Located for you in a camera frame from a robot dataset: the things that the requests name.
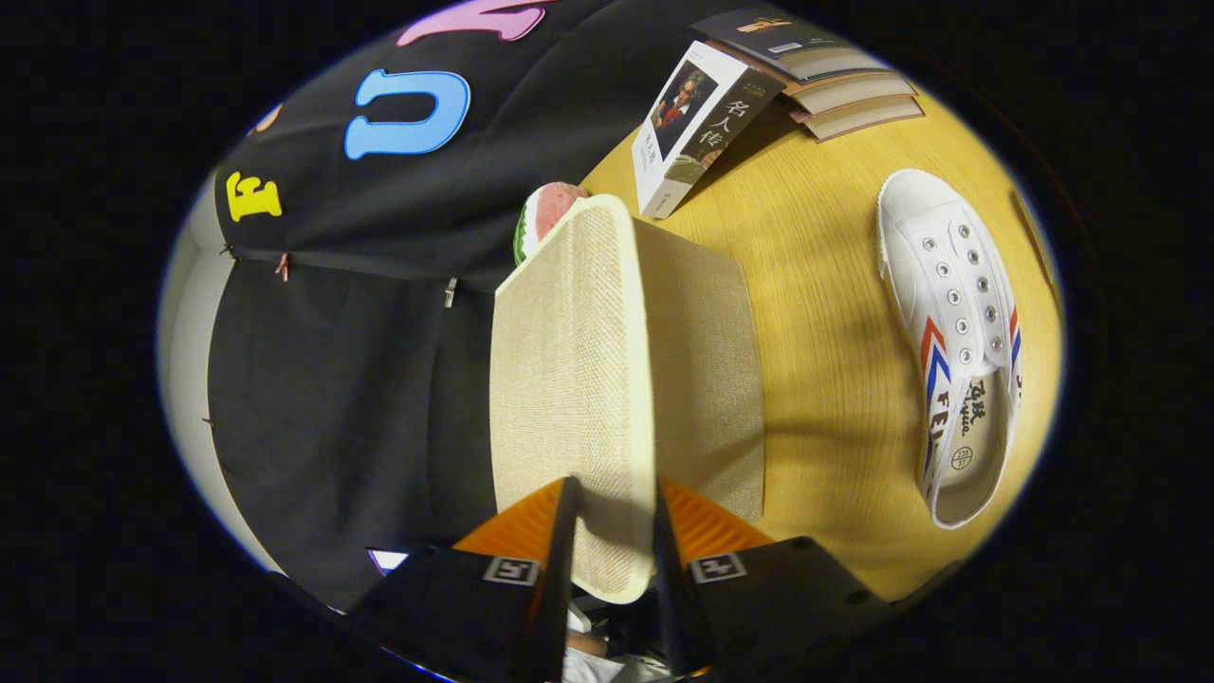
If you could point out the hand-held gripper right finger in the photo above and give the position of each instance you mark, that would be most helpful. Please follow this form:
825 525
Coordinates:
673 598

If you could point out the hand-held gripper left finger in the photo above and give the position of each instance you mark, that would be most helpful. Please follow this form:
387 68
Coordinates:
550 588

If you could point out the beige fabric storage box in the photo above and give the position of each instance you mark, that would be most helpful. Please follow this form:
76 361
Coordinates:
569 379

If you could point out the white striped canvas shoe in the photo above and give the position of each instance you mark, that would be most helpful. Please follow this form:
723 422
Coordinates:
948 285

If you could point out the monitor screen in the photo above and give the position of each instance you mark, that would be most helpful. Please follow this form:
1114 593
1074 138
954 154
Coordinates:
387 560

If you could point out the silver cloth clip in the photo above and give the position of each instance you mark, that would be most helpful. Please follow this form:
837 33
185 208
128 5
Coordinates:
450 292

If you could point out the watermelon slice toy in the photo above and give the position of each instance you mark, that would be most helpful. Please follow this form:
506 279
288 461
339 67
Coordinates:
555 204

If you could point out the orange cloth clip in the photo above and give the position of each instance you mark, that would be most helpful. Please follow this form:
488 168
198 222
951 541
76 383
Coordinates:
282 266

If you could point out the white portrait cover book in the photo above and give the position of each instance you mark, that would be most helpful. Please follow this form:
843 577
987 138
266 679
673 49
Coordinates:
702 123

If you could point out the black cover book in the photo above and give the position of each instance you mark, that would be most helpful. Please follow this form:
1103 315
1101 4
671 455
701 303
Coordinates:
787 43

